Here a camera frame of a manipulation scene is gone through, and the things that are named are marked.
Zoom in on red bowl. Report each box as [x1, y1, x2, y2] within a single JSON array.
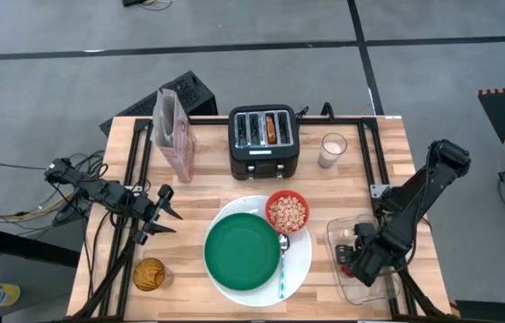
[[265, 189, 311, 234]]

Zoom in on black cable bundle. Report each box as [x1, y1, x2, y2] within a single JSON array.
[[0, 150, 109, 234]]

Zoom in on green plate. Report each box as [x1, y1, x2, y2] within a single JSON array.
[[204, 212, 283, 292]]

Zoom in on yellow and blue bottle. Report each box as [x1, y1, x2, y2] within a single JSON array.
[[0, 282, 22, 309]]

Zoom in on clear pink cereal bag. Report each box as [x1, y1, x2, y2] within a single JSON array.
[[151, 88, 198, 183]]

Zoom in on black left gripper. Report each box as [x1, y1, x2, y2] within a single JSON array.
[[133, 183, 184, 246]]

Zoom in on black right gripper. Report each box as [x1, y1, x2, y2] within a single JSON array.
[[335, 223, 404, 288]]

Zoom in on spoon with teal white handle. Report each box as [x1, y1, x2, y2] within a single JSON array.
[[277, 232, 291, 301]]

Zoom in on black box with hazard corner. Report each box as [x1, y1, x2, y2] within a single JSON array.
[[448, 299, 505, 323]]

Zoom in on large white plate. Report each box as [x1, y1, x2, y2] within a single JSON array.
[[202, 195, 314, 309]]

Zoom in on black perforated case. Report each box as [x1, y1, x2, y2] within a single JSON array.
[[99, 70, 220, 136]]

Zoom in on black four-slot toaster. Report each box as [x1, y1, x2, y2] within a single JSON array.
[[228, 104, 300, 181]]

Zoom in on black device with cables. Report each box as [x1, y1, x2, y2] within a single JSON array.
[[121, 0, 175, 13]]

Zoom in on amber drinking glass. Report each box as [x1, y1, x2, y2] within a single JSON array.
[[133, 257, 175, 293]]

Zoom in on glass of milk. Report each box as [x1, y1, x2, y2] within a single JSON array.
[[318, 132, 348, 170]]

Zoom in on brown toast slice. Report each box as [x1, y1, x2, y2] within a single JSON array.
[[265, 115, 277, 145]]

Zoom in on black flat board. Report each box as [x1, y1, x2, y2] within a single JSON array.
[[0, 222, 81, 269]]

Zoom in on cereal rings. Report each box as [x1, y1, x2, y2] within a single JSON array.
[[269, 195, 308, 230]]

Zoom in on clear plastic container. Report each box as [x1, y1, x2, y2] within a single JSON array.
[[326, 214, 401, 306]]

